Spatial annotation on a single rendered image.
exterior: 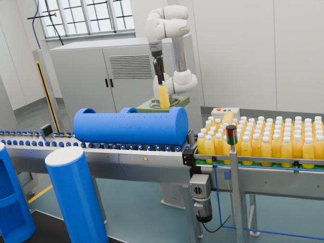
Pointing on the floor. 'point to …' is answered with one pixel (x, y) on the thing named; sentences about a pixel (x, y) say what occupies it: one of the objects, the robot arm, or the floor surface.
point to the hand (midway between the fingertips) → (161, 78)
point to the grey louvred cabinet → (117, 75)
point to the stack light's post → (236, 196)
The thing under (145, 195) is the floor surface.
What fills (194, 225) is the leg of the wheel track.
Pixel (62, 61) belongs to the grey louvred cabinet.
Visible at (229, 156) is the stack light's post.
